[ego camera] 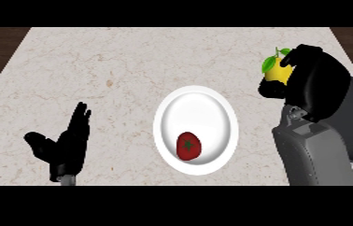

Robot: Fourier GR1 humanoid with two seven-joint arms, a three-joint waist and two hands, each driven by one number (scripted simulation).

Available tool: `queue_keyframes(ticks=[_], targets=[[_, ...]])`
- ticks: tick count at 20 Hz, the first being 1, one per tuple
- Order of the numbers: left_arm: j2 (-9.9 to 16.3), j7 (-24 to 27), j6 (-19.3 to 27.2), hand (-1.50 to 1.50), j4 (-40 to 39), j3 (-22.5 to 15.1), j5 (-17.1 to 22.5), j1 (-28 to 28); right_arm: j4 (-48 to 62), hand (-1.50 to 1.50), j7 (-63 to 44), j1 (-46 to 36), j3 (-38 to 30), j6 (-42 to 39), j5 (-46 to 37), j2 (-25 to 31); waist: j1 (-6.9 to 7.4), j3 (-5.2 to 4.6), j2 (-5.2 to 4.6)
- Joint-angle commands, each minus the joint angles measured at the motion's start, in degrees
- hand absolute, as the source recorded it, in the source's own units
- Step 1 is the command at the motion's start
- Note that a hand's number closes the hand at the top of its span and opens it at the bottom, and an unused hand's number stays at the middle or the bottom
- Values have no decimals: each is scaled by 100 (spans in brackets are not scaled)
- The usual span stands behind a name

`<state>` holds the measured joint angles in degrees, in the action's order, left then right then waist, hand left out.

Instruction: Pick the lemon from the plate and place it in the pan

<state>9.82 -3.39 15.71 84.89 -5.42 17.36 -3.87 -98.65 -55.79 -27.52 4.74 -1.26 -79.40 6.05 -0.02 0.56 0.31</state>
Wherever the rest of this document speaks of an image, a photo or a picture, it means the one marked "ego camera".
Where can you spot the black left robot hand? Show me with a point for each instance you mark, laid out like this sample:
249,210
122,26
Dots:
68,144

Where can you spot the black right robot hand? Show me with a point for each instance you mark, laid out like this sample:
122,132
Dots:
316,86

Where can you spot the yellow lemon with green leaves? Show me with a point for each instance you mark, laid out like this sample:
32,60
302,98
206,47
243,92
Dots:
276,70

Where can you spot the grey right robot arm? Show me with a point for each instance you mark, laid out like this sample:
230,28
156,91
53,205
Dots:
316,148

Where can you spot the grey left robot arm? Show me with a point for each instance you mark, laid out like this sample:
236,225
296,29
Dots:
68,180

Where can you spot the white oval plate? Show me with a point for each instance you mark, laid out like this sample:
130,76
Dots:
195,130

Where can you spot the red tomato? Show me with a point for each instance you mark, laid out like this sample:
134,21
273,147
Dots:
189,146

